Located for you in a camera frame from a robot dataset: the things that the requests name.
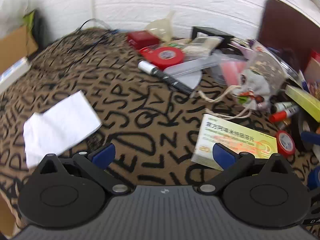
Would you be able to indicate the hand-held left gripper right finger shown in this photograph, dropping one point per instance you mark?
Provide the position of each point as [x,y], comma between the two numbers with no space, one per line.
[223,155]

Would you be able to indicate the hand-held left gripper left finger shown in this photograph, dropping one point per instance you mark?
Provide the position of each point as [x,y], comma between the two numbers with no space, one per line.
[103,153]

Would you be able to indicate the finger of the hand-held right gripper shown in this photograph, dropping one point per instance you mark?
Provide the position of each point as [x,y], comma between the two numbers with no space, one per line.
[315,178]
[311,138]

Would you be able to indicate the yellow medicine box orange print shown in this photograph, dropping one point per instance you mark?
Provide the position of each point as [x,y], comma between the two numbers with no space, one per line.
[235,137]

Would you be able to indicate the large red tape roll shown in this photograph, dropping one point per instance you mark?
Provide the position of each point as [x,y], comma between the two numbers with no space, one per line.
[167,56]

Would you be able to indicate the clear plastic container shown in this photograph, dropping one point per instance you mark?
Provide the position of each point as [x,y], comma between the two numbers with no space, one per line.
[230,70]

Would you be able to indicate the black tape roll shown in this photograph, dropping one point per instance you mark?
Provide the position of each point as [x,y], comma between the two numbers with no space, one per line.
[303,127]

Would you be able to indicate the small red tape roll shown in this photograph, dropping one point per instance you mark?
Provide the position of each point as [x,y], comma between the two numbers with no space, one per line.
[286,142]

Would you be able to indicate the red marker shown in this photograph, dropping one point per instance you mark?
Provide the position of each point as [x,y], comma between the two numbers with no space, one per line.
[281,115]

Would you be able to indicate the yellow-green medicine box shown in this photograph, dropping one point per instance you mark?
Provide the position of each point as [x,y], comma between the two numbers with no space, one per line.
[303,100]

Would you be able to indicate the white marker black cap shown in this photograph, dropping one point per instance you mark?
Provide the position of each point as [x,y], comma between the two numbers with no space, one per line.
[281,105]

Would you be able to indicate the white tissue paper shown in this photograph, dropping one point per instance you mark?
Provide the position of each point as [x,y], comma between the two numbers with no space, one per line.
[60,127]

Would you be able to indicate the brown lettered blanket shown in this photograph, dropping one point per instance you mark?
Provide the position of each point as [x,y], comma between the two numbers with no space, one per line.
[150,120]

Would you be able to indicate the white face mask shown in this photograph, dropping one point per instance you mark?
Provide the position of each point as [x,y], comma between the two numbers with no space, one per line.
[191,81]

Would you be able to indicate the clear plastic bag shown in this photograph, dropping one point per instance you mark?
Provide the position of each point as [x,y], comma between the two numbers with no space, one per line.
[268,63]

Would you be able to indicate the long clear plastic case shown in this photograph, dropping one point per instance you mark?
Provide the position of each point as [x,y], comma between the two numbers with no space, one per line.
[190,66]

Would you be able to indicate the black and silver pen tool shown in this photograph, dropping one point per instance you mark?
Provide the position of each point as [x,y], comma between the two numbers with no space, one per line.
[162,76]

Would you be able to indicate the bag of white pellets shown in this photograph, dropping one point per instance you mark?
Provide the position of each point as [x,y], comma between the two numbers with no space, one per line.
[202,46]

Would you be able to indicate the dark brown board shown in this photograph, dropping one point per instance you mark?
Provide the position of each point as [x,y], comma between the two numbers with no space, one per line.
[287,27]

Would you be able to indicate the green label card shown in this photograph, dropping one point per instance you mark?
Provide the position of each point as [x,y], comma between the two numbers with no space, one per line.
[175,45]

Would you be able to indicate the flat red box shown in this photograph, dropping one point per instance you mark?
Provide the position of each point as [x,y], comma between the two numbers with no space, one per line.
[142,38]

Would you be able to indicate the white and blue box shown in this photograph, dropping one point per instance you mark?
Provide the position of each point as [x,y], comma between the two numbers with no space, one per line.
[12,72]

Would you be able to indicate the black box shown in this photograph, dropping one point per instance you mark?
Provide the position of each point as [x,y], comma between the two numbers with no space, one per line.
[212,33]

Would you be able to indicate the clear plastic funnel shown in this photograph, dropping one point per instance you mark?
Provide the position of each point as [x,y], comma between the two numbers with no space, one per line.
[162,28]

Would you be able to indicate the brown cardboard box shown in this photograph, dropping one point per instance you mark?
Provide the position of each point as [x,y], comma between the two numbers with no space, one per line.
[15,45]

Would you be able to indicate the white plastic bag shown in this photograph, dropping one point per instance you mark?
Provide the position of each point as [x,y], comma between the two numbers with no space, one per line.
[11,5]

